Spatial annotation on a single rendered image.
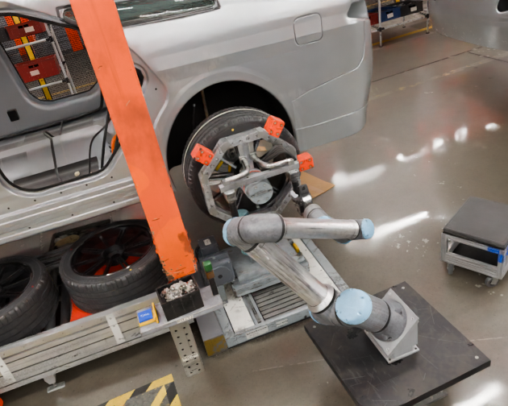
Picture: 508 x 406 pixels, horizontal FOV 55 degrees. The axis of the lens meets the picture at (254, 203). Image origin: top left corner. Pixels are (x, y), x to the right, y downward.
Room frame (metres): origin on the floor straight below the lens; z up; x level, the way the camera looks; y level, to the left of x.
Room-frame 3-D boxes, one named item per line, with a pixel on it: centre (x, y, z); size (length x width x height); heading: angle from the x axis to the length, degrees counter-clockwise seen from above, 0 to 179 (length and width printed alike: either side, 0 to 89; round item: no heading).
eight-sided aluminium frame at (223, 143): (2.35, -0.01, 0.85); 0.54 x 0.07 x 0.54; 102
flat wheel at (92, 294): (2.49, 0.90, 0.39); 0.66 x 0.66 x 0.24
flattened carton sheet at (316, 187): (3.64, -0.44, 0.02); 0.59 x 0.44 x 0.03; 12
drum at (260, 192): (2.28, -0.03, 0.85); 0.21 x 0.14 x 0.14; 12
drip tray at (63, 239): (3.45, 1.47, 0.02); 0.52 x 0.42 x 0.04; 96
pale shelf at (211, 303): (1.91, 0.48, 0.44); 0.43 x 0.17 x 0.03; 102
